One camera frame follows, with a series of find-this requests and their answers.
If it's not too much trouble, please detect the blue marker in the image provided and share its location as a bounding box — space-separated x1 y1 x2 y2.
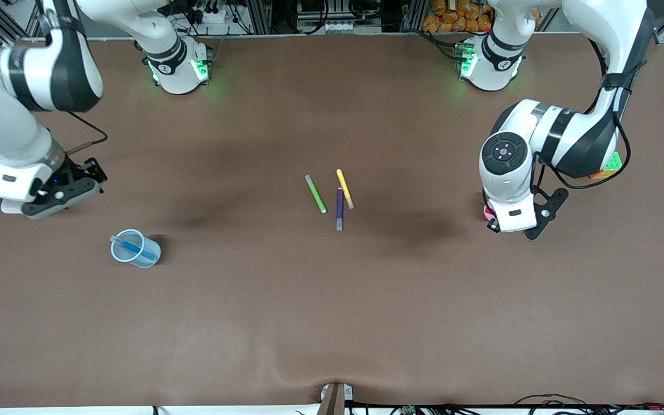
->
110 235 158 261

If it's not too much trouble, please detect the multicolour puzzle cube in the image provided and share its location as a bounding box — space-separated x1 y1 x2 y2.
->
591 151 623 179

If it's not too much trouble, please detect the light blue plastic cup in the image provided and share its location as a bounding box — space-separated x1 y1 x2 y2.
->
110 229 162 269

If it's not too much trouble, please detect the yellow marker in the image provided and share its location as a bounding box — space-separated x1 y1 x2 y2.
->
335 168 356 210

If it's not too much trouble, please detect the green marker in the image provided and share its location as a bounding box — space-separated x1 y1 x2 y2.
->
304 174 328 214

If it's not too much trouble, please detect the brown table mat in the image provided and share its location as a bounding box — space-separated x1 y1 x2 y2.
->
0 32 664 409

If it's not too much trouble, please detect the orange snack bags pile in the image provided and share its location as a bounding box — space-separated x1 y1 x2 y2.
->
422 0 495 33

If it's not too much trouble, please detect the white power strip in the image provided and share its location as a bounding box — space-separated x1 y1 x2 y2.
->
194 5 235 25

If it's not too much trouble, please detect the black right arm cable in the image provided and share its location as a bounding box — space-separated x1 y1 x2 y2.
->
64 110 108 155

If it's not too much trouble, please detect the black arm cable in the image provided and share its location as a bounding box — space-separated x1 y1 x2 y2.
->
64 110 108 155
531 37 632 191

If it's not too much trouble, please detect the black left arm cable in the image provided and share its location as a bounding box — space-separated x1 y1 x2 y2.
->
531 37 632 191

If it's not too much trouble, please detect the aluminium frame post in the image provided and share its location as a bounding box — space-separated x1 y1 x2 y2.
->
404 0 428 32
244 0 272 35

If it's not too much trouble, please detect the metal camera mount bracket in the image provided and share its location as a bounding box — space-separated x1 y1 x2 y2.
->
319 382 354 415

